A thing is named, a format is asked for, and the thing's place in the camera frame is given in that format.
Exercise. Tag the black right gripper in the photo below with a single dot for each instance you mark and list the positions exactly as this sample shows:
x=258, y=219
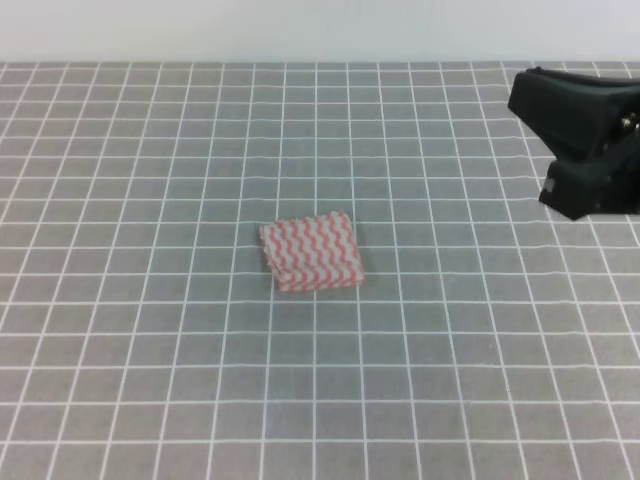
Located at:
x=591, y=125

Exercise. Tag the pink white wavy striped towel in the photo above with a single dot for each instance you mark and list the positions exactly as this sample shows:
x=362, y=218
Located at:
x=312, y=253

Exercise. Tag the grey grid tablecloth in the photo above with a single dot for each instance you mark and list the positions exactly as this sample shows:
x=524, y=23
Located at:
x=142, y=332

